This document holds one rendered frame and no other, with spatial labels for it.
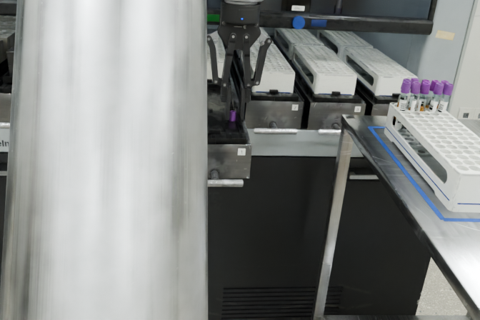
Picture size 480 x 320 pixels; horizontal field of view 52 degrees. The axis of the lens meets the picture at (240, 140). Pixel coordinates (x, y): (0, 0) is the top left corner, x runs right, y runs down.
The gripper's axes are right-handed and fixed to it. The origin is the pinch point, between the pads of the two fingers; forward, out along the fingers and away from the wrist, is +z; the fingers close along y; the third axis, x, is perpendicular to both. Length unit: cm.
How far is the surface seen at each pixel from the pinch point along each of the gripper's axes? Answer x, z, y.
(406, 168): 24.5, 2.4, -27.2
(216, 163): 13.3, 7.6, 4.2
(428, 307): -30, 84, -76
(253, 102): -11.5, 4.0, -5.6
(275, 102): -11.5, 3.9, -10.8
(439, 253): 48, 3, -22
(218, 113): -3.8, 3.9, 3.0
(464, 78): -132, 31, -130
